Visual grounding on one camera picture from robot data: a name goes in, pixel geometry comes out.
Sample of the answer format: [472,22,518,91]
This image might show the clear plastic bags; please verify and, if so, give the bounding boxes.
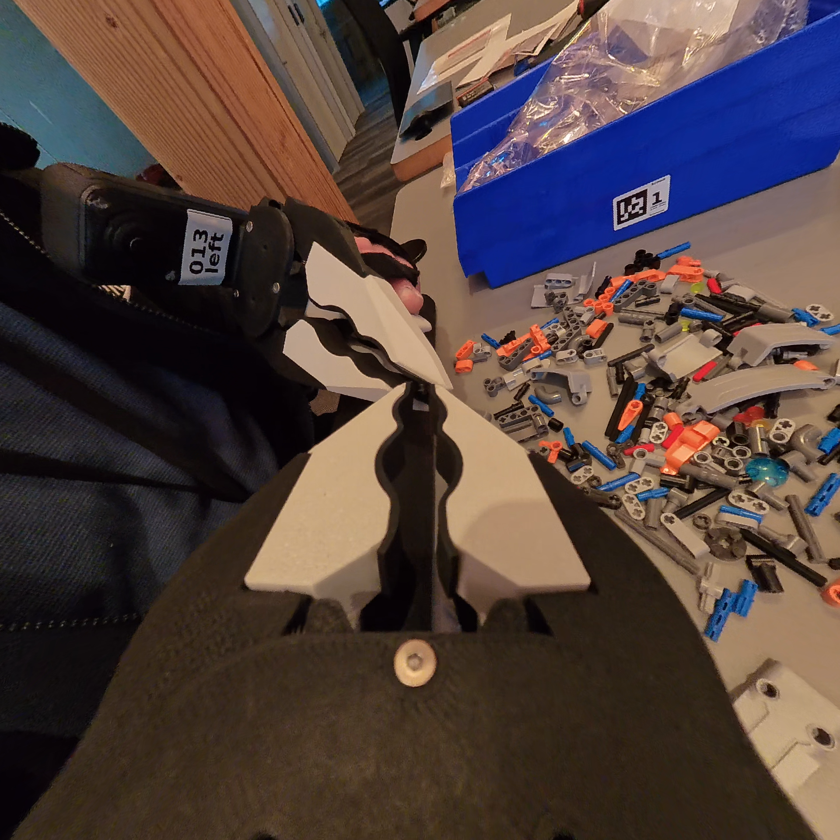
[460,0,811,194]

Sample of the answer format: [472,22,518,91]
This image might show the person's left hand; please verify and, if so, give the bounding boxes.
[392,280,438,322]

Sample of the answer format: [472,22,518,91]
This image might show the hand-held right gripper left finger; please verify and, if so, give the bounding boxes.
[243,384,410,598]

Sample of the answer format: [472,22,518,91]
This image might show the person's torso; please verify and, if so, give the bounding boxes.
[0,125,349,749]

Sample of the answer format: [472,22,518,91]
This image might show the stack of papers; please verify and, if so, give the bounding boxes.
[394,0,592,145]

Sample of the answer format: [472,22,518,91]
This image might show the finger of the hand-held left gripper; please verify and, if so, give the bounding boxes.
[302,241,456,391]
[280,319,410,401]

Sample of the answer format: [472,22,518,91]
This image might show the pile of small building parts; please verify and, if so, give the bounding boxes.
[453,241,840,644]

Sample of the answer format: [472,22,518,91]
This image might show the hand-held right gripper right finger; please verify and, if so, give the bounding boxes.
[437,388,594,601]

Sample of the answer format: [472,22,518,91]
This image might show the blue plastic bin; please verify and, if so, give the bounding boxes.
[451,0,840,290]

